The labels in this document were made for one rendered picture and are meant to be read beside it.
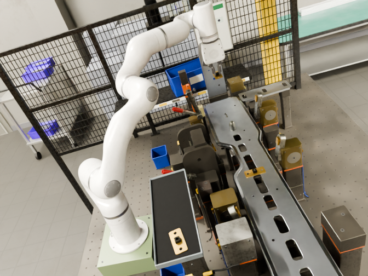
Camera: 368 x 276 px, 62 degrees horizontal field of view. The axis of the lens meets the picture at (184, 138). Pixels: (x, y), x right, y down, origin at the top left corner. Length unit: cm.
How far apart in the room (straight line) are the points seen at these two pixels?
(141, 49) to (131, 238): 81
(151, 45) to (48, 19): 302
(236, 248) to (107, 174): 54
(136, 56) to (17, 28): 352
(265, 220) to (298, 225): 11
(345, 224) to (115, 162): 82
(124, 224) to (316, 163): 104
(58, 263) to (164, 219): 188
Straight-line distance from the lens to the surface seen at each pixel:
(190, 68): 206
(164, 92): 204
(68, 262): 277
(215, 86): 187
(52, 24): 416
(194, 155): 119
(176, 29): 130
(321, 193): 163
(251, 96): 181
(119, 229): 141
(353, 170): 175
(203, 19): 142
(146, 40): 122
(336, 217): 112
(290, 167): 140
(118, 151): 122
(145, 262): 144
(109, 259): 149
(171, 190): 109
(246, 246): 100
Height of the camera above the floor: 190
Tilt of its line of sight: 34 degrees down
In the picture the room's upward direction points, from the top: 18 degrees counter-clockwise
